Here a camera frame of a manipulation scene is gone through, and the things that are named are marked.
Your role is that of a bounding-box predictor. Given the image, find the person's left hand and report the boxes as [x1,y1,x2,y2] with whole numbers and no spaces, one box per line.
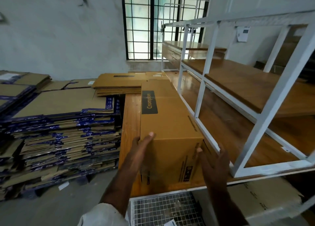
[127,131,156,174]

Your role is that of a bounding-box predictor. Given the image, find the person's right hand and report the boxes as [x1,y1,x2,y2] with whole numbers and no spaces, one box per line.
[196,144,231,191]

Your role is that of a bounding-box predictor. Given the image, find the stack of brown boxes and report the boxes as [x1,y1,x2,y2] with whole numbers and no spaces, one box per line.
[93,72,170,97]

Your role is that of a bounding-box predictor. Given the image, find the stack of cardboard boxes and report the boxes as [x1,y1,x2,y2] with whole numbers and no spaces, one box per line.
[0,71,52,122]
[0,79,124,200]

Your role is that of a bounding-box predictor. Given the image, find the person's right forearm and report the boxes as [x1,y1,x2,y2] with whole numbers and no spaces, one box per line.
[211,184,249,226]

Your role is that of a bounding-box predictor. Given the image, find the person's left forearm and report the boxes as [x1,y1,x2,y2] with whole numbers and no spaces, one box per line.
[100,164,143,216]

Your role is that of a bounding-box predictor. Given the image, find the person's light grey shirt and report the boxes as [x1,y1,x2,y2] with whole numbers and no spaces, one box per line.
[78,203,130,226]

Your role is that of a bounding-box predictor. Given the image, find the wooden table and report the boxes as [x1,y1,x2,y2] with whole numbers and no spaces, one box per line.
[119,71,315,197]

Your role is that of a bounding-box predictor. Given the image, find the white metal shelf rack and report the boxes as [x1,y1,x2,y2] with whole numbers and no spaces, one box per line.
[161,7,315,216]

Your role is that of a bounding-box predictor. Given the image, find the black framed window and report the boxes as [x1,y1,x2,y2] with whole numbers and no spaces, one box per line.
[121,0,212,62]

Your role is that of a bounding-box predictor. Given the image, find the white wire mesh cage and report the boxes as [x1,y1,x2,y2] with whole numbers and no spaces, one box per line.
[128,190,206,226]

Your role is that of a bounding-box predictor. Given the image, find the white wall device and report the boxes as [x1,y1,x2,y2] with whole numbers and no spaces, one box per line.
[236,26,250,43]

